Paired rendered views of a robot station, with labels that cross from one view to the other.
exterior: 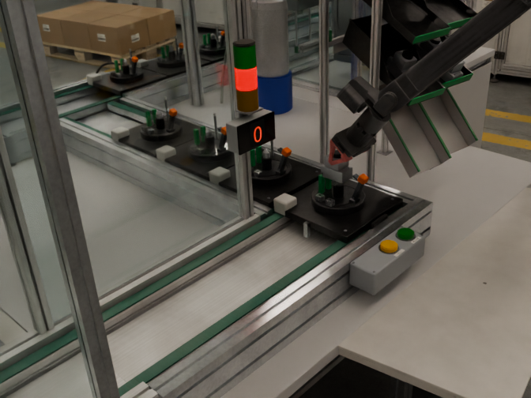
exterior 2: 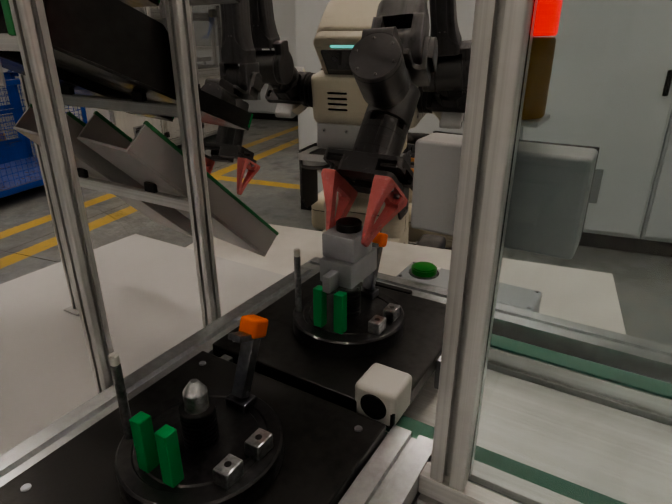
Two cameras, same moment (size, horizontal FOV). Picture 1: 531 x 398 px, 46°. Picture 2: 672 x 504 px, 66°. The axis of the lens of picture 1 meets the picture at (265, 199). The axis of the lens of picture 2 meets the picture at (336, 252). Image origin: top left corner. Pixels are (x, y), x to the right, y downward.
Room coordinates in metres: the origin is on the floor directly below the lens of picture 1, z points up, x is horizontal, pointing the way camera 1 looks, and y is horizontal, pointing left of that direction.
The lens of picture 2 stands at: (1.58, 0.35, 1.31)
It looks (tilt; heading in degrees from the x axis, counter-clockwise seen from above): 23 degrees down; 256
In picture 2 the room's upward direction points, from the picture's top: straight up
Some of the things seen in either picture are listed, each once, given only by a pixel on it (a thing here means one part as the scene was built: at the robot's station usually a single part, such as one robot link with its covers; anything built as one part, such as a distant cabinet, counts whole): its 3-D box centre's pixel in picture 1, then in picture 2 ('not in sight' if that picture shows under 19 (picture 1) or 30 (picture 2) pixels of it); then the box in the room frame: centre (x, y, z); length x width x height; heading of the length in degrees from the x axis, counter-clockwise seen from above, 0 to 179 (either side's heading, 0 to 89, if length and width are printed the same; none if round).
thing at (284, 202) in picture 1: (284, 204); (383, 394); (1.43, -0.05, 0.97); 0.05 x 0.05 x 0.04; 45
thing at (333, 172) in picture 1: (334, 163); (344, 251); (1.44, -0.18, 1.08); 0.08 x 0.04 x 0.07; 44
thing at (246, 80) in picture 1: (246, 76); not in sight; (1.38, 0.03, 1.33); 0.05 x 0.05 x 0.05
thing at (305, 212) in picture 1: (337, 204); (348, 332); (1.43, -0.19, 0.96); 0.24 x 0.24 x 0.02; 45
